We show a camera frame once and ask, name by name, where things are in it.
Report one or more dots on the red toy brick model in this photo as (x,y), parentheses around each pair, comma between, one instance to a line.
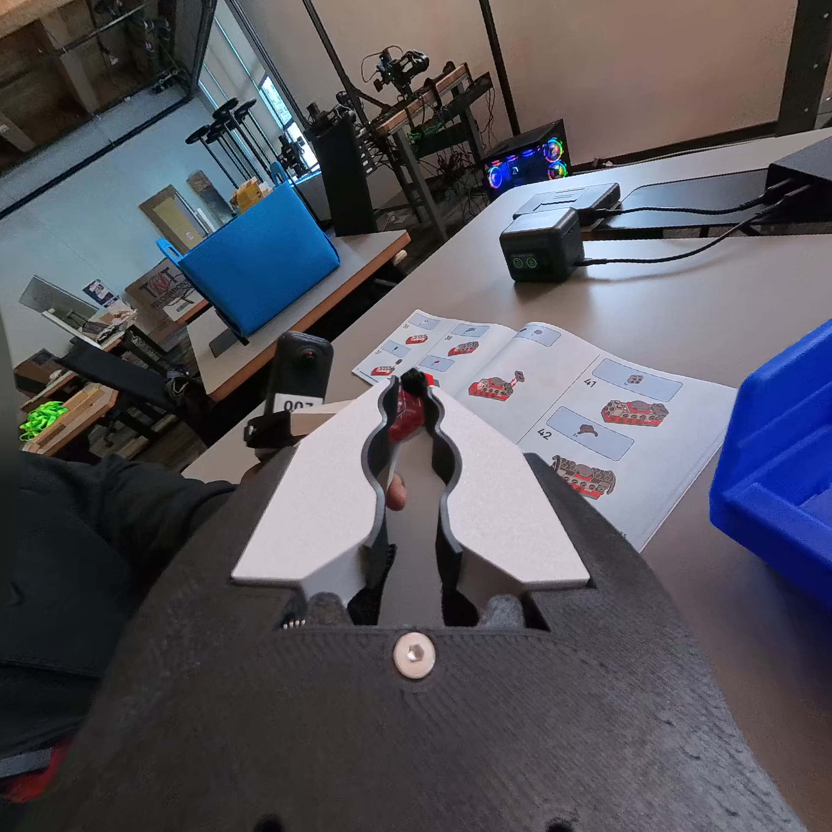
(408,421)

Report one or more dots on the blue plastic shelf bin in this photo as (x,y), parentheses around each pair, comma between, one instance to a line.
(780,468)

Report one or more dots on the person's left hand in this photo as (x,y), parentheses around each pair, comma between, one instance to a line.
(396,493)

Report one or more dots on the grey desk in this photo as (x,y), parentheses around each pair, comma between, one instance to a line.
(650,299)

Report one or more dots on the black steel rack post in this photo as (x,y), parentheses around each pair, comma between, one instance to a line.
(806,65)

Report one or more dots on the black power adapter cube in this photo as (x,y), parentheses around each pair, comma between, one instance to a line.
(539,244)

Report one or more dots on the lit computer tower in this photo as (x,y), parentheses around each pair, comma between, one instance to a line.
(530,162)

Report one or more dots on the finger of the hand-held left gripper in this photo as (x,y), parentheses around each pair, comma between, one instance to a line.
(312,424)

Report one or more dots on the black camera rig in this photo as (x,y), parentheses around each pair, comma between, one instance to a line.
(396,68)

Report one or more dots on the grey table with wooden edge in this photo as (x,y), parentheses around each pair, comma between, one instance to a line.
(364,257)

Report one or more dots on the wooden metal-frame workbench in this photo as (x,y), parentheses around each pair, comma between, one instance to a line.
(442,110)

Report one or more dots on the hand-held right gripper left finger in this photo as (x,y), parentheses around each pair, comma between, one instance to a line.
(312,507)

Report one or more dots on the brick instruction booklet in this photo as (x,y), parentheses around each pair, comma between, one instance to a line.
(552,403)

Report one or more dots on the light blue fabric bin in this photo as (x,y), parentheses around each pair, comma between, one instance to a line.
(260,273)

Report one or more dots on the black upright panel stand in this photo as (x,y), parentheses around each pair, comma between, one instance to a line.
(344,182)

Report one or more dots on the flat black device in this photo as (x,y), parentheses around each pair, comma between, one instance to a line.
(565,195)

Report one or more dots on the printed cardboard box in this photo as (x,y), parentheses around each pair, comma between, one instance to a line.
(156,292)

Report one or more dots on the yellow box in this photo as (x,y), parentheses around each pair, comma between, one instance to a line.
(253,195)

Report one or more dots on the black chair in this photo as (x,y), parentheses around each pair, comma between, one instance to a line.
(123,383)

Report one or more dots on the brown door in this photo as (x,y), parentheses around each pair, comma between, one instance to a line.
(168,218)

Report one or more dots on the low wooden bench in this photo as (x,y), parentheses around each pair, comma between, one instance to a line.
(71,422)

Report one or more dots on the black box device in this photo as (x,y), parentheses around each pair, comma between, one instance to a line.
(803,162)

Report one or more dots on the grey monitor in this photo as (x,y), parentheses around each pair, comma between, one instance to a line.
(49,296)

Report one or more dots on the small printed sheet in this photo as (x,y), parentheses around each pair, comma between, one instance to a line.
(102,292)

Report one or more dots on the black round-top stand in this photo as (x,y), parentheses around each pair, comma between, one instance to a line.
(224,110)
(200,135)
(245,108)

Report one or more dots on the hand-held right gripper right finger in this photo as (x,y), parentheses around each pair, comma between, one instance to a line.
(513,507)

